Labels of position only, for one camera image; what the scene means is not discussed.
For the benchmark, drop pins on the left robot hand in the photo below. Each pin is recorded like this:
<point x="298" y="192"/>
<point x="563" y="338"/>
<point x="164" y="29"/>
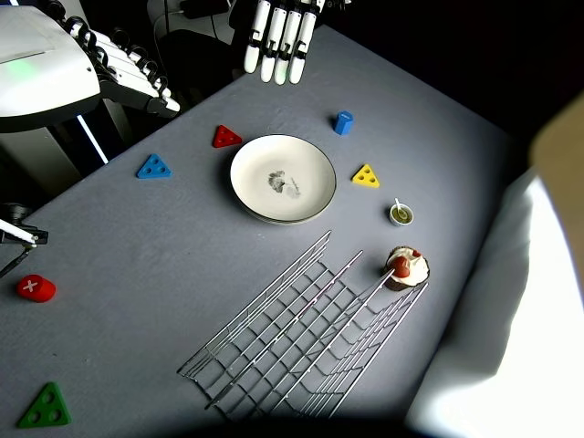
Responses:
<point x="278" y="41"/>

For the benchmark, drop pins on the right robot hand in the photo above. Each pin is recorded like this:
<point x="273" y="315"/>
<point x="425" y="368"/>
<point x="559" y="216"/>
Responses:
<point x="41" y="68"/>

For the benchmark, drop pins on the white plate grey leaf print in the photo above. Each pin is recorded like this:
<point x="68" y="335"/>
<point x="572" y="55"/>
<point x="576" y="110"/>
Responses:
<point x="283" y="178"/>

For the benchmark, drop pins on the white plate leaves and script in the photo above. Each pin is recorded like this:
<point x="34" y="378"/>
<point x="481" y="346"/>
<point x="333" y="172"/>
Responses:
<point x="283" y="222"/>

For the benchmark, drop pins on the black chair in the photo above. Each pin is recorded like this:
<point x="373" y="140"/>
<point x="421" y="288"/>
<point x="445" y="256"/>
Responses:
<point x="196" y="59"/>

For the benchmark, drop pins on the robot torso column light strip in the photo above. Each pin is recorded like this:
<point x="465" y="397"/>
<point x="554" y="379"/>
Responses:
<point x="27" y="155"/>

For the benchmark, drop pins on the blue hexagonal block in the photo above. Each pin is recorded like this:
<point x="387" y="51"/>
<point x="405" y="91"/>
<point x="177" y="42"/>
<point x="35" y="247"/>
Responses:
<point x="343" y="123"/>

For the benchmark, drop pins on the red triangle block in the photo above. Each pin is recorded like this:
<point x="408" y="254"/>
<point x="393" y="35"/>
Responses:
<point x="226" y="138"/>

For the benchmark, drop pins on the blue triangle block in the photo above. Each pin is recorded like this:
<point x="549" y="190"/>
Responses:
<point x="154" y="169"/>

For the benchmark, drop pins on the yellow triangle block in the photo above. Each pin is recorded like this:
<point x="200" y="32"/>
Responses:
<point x="366" y="178"/>

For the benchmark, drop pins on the black clamp with white rod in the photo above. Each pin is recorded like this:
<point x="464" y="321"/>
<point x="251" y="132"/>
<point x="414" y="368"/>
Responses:
<point x="27" y="235"/>

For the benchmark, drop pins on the small bowl with spoon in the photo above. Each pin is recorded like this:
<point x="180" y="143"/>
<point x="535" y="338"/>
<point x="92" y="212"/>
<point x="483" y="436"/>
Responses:
<point x="401" y="215"/>

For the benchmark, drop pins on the red block white cross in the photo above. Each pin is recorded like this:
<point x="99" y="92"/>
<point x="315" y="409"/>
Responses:
<point x="36" y="288"/>

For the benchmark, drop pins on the cupcake with cream and strawberries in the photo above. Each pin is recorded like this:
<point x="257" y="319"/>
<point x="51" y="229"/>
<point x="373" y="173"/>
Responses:
<point x="406" y="271"/>

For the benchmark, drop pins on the brown board panel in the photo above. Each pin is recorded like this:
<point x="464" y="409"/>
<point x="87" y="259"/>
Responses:
<point x="561" y="141"/>

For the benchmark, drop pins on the green triangle block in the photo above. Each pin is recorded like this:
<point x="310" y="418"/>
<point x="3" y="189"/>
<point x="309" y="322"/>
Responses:
<point x="45" y="408"/>

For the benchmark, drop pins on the white backdrop cloth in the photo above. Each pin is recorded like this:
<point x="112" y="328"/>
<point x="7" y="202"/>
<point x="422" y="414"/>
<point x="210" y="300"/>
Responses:
<point x="515" y="296"/>

